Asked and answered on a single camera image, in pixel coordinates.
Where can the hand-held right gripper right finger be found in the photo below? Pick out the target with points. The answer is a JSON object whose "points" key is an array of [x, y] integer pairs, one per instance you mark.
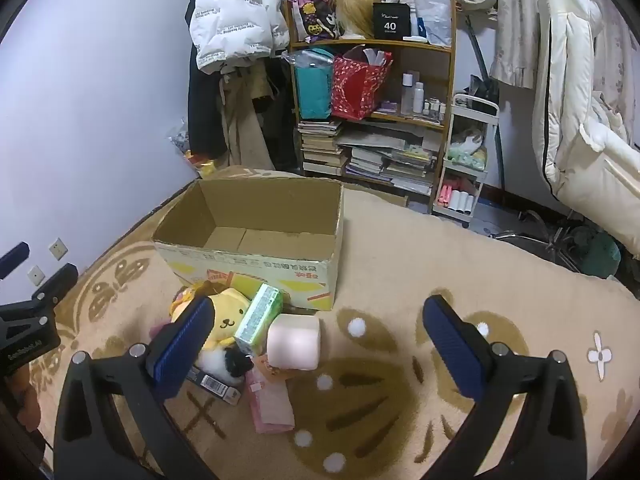
{"points": [[450, 345]]}

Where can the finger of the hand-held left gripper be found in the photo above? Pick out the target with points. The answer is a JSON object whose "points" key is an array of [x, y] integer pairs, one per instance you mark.
{"points": [[57, 283], [15, 256]]}

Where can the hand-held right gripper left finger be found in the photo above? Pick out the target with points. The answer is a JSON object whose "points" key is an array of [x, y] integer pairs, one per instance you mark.
{"points": [[184, 347]]}

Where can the pink plush toy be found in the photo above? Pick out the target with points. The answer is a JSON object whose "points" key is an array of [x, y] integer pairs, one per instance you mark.
{"points": [[159, 330]]}

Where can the black and white fluffy plush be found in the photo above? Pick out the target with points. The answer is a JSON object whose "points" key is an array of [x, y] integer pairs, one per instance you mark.
{"points": [[222, 360]]}

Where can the yellow dog plush toy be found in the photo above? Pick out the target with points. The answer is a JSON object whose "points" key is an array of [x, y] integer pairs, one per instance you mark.
{"points": [[227, 317]]}

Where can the green tissue pack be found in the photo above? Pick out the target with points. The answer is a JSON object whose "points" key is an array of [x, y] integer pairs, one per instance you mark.
{"points": [[257, 316]]}

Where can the pink pouch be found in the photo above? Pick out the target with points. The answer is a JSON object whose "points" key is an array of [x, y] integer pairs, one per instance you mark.
{"points": [[271, 402]]}

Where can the pink paper roll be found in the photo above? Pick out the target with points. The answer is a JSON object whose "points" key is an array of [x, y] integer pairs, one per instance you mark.
{"points": [[292, 342]]}

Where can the printed cardboard box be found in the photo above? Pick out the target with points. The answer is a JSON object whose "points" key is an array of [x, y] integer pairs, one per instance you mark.
{"points": [[280, 272]]}

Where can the dark barcode box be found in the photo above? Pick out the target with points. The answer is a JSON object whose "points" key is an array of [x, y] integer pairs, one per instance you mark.
{"points": [[216, 386]]}

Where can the beige patterned rug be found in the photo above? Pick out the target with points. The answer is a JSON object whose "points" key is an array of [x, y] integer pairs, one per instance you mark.
{"points": [[400, 260]]}

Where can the metal chair base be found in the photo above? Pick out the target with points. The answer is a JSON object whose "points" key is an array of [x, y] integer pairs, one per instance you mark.
{"points": [[532, 241]]}

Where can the pink and white bottles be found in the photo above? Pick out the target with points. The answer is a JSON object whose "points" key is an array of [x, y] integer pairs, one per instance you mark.
{"points": [[456, 200]]}

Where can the green round object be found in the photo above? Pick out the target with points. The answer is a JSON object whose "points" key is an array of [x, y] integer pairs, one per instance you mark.
{"points": [[602, 257]]}

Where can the green tissue packs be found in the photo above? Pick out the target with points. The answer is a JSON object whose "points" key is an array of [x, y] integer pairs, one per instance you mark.
{"points": [[470, 160]]}

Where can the colourful packet pile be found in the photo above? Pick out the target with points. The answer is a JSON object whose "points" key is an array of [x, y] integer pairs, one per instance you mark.
{"points": [[192, 152]]}

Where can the pile of magazines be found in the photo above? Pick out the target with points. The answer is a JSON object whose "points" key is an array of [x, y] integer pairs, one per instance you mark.
{"points": [[385, 162]]}

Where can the black hanging coat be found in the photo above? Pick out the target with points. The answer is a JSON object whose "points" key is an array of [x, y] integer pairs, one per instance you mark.
{"points": [[202, 110]]}

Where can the beige hanging coat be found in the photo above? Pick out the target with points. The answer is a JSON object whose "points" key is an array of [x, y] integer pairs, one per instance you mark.
{"points": [[245, 127]]}

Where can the stack of old books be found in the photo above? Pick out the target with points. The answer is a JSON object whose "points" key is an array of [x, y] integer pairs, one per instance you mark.
{"points": [[320, 147]]}

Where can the black hanging garment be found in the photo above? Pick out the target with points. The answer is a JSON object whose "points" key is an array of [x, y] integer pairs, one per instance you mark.
{"points": [[278, 130]]}

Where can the white trolley cart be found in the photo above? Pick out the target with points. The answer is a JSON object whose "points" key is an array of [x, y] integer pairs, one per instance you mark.
{"points": [[462, 101]]}

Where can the clear bottle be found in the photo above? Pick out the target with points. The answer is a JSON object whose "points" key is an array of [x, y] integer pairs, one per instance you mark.
{"points": [[419, 99]]}

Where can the white bottle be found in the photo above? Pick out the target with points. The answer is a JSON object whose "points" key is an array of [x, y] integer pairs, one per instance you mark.
{"points": [[408, 85]]}

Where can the cream padded chair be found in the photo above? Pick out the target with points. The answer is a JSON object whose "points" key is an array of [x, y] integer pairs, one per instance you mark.
{"points": [[575, 110]]}

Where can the red gift bag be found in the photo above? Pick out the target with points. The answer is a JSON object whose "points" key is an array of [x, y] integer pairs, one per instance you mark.
{"points": [[355, 91]]}

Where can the teal bag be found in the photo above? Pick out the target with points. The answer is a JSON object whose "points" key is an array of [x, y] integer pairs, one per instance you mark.
{"points": [[312, 90]]}

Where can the wooden shelf unit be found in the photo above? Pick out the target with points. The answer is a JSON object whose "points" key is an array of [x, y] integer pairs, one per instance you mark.
{"points": [[350, 45]]}

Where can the white puffer jacket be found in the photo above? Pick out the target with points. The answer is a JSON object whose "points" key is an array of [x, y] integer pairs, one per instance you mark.
{"points": [[230, 15]]}

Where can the black cosmetics box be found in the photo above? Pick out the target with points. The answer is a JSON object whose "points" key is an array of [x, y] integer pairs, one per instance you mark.
{"points": [[390, 22]]}

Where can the white plastic packet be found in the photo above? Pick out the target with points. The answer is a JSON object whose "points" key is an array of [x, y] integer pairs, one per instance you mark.
{"points": [[432, 5]]}

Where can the blonde wig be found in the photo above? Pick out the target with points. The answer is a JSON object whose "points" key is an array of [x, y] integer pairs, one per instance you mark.
{"points": [[355, 7]]}

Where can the pink and black printed bag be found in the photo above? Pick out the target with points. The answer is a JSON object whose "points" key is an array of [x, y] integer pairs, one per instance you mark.
{"points": [[312, 10]]}

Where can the white wall socket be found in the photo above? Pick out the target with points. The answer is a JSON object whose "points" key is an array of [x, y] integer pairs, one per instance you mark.
{"points": [[58, 248], [36, 274]]}

